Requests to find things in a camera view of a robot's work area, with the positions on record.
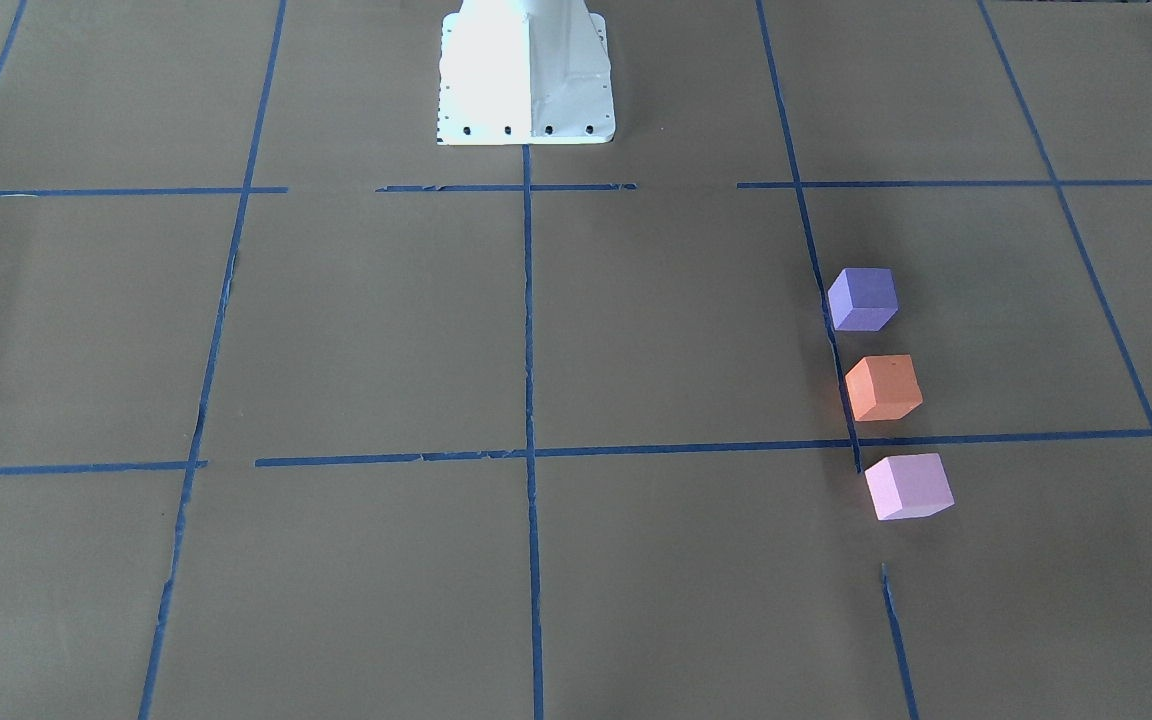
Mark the orange foam cube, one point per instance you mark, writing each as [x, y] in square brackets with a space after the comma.
[883, 388]

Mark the purple foam cube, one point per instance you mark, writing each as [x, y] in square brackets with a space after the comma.
[862, 299]

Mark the brown paper table cover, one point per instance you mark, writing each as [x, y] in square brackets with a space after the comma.
[305, 416]

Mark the pink foam cube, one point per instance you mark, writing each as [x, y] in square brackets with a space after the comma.
[909, 486]

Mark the white pedestal column base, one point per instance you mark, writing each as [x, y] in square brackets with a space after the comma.
[524, 73]

